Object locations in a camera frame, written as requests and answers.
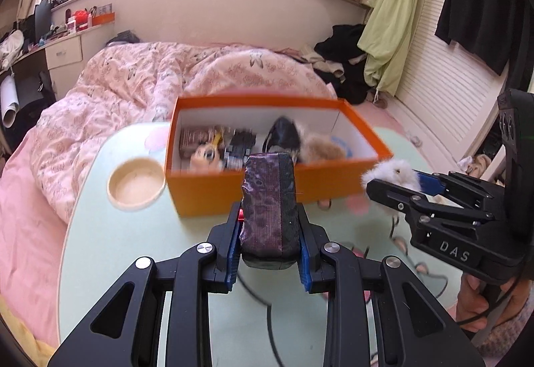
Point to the red container on sill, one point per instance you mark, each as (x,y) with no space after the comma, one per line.
(81,18)

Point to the orange cardboard box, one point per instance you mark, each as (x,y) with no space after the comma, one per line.
(203,192)

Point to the brown playing card box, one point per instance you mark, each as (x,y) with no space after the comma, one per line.
(192,137)

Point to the white drawer desk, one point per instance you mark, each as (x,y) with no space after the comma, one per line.
(62,59)

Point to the white helmet doll figure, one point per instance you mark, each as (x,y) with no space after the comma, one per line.
(206,158)

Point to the black lace satin cloth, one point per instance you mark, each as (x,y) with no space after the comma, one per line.
(283,137)

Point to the black hanging garment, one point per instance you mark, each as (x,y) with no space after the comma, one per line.
(499,32)

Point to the green toy car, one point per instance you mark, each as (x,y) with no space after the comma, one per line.
(239,149)

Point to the black clothes pile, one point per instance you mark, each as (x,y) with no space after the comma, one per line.
(341,50)

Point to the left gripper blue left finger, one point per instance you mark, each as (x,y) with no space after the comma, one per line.
(123,327)

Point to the black leather pouch red clasp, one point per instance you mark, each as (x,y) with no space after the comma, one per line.
(270,234)

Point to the knitted speckled right sleeve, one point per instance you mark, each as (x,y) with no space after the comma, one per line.
(503,336)

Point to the white fluffy fur ball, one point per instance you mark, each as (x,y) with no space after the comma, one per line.
(397,171)

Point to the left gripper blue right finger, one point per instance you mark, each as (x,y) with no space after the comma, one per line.
(411,326)

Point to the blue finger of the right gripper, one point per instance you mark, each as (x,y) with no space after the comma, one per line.
(466,208)
(446,185)

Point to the pink floral quilt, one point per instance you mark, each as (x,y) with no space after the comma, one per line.
(141,82)

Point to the brown bear plush toy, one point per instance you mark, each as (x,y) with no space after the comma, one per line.
(343,145)

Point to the rolled white paper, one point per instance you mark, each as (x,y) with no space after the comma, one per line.
(9,101)

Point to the brown fluffy fur ball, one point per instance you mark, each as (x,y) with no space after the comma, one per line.
(317,147)

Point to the light green hanging cloth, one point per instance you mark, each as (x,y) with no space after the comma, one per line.
(385,41)

